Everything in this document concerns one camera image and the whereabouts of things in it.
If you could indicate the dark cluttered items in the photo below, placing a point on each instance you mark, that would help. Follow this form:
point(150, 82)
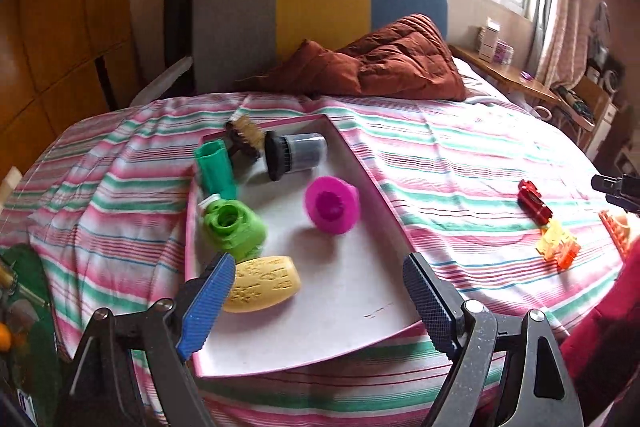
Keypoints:
point(605, 57)

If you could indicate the grey yellow blue headboard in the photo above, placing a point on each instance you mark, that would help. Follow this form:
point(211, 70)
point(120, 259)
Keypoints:
point(320, 2)

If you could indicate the light green plastic toy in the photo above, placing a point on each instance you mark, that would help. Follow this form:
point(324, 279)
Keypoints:
point(235, 227)

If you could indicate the brown quilt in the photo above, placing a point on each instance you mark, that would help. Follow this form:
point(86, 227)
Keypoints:
point(400, 57)

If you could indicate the black brush with grey cap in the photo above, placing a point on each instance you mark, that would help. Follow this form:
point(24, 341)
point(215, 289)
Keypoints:
point(300, 152)

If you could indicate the red toy with silver part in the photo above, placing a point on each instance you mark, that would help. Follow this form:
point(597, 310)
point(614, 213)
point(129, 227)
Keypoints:
point(542, 212)

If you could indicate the wooden side cabinet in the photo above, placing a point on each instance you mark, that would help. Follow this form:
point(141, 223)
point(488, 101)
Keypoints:
point(600, 107)

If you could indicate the wooden bedside shelf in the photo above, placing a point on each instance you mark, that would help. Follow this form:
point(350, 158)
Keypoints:
point(505, 77)

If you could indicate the white bed side panel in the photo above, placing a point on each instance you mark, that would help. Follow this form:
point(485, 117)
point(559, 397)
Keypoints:
point(160, 82)

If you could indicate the beige wooden slat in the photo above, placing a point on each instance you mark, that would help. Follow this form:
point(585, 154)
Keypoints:
point(10, 187)

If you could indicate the green bag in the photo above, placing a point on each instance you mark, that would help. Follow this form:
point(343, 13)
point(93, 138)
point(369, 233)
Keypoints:
point(35, 357)

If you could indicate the person's red clothing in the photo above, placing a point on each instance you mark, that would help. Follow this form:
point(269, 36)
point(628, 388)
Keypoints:
point(610, 332)

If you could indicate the pink-edged white tray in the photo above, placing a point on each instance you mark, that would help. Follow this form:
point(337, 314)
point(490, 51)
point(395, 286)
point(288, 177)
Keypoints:
point(340, 267)

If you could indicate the purple box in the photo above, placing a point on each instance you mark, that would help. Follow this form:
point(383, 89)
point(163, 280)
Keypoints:
point(504, 53)

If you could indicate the yellow and orange toy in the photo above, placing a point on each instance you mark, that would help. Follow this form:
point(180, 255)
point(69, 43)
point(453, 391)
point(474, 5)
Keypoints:
point(560, 244)

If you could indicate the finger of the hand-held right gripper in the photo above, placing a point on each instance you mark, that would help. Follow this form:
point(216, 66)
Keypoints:
point(612, 187)

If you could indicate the red block toy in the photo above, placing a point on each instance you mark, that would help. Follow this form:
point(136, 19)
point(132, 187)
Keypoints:
point(529, 193)

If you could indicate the white box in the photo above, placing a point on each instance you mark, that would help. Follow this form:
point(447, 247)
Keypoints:
point(488, 39)

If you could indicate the orange ribbed plastic toy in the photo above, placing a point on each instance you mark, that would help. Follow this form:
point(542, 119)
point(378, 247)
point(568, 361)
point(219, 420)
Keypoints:
point(617, 232)

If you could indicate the magenta plastic cup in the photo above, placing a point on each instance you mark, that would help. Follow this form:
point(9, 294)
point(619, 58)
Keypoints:
point(330, 207)

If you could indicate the brown bristle brush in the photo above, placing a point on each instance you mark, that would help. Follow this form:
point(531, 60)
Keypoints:
point(245, 137)

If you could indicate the wooden wardrobe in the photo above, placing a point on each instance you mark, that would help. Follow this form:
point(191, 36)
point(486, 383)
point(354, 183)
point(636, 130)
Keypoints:
point(60, 7)

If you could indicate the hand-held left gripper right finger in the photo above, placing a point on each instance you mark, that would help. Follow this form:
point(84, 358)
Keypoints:
point(430, 307)

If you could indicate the yellow oval plastic toy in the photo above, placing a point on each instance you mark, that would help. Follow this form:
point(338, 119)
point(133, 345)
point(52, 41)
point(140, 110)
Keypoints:
point(265, 282)

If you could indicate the dark green plastic container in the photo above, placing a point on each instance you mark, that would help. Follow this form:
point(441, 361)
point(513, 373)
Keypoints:
point(217, 172)

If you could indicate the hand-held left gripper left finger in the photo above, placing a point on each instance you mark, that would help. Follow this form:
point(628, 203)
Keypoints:
point(207, 307)

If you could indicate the orange ball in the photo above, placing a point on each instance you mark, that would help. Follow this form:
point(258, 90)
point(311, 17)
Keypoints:
point(4, 337)

